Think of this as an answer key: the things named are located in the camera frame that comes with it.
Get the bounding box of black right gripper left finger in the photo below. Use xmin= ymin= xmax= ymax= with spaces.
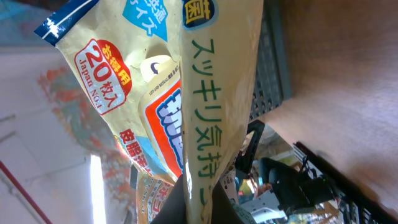
xmin=151 ymin=175 xmax=187 ymax=224

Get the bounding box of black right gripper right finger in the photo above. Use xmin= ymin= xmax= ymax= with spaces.
xmin=211 ymin=182 xmax=243 ymax=224

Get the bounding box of yellow wet wipes pack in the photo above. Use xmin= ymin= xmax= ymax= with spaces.
xmin=35 ymin=0 xmax=263 ymax=223

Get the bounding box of grey plastic basket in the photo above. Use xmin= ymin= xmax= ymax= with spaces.
xmin=249 ymin=0 xmax=292 ymax=121

